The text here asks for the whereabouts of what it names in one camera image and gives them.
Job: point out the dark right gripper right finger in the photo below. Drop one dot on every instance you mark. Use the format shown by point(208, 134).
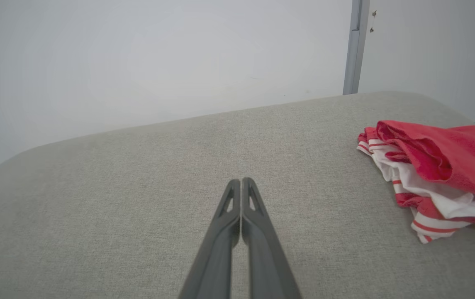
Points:
point(266, 257)

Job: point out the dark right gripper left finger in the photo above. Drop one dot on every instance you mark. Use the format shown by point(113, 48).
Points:
point(216, 257)

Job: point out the red and white jersey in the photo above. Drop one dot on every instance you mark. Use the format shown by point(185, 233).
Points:
point(449, 153)

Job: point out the red cloth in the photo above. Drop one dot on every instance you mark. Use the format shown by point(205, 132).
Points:
point(117, 207)

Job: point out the frosted glass partition panel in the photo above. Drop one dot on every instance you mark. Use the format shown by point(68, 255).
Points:
point(436, 62)

